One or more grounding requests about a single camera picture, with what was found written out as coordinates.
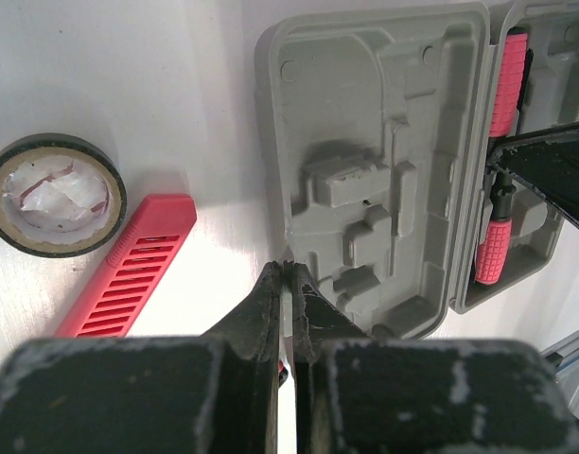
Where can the grey plastic tool case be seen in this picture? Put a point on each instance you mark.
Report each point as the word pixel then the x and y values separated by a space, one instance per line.
pixel 375 129

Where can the long red black screwdriver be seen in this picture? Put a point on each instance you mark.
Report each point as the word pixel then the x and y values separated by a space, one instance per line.
pixel 515 62

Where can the red hex key set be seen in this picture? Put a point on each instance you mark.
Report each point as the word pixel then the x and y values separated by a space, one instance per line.
pixel 283 373

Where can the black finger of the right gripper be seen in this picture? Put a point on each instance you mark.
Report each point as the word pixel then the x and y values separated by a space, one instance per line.
pixel 545 162

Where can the black tape roll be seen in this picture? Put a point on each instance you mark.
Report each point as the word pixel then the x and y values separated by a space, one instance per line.
pixel 60 196

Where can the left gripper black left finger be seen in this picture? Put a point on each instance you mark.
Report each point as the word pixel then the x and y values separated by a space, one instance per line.
pixel 213 393

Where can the red black utility knife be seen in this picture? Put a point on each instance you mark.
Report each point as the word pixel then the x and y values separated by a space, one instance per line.
pixel 125 279

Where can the short red black screwdriver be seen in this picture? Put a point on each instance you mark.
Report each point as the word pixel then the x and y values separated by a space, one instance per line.
pixel 492 252

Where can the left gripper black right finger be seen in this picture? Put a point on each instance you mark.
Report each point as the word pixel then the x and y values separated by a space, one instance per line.
pixel 356 394

